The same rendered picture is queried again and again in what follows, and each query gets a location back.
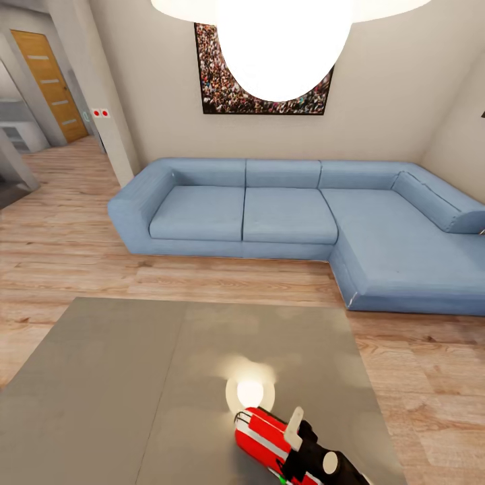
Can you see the standing mirror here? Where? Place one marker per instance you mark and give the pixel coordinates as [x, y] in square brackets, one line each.
[86, 109]

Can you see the radio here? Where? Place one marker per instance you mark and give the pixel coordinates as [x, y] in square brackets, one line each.
[260, 434]

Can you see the coffee table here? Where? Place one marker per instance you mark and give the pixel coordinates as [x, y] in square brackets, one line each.
[145, 392]

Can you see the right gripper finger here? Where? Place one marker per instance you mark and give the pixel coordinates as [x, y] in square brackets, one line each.
[284, 470]

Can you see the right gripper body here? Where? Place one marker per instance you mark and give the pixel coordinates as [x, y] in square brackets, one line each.
[297, 463]

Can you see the picture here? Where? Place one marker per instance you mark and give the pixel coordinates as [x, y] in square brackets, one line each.
[221, 94]

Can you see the door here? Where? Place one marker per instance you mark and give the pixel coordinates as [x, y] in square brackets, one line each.
[46, 72]

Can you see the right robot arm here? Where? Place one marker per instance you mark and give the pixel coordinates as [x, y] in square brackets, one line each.
[329, 466]

